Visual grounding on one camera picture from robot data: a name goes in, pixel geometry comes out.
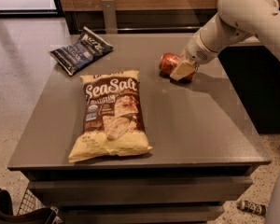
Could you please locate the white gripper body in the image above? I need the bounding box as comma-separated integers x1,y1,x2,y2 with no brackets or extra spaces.
180,32,218,65

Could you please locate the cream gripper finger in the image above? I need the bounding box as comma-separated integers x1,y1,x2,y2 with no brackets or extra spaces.
170,60,198,81

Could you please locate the red coke can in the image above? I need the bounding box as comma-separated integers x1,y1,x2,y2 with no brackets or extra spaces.
159,53,187,76

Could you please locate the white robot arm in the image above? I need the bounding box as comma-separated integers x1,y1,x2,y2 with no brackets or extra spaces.
170,0,280,80

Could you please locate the grey table cabinet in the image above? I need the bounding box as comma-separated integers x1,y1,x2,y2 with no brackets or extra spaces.
8,34,269,224

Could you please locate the sea salt chips bag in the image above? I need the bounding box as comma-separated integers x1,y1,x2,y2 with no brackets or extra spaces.
68,70,152,162

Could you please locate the blue chips bag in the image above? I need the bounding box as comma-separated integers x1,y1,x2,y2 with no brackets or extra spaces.
49,27,113,77

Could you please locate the black white patterned tube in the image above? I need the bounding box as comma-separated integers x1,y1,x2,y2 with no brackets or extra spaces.
237,200,267,217

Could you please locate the left metal wall bracket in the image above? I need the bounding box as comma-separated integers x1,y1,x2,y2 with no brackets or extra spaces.
102,0,118,34

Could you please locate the wire mesh basket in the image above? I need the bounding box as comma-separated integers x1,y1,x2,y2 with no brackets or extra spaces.
17,189,45,216

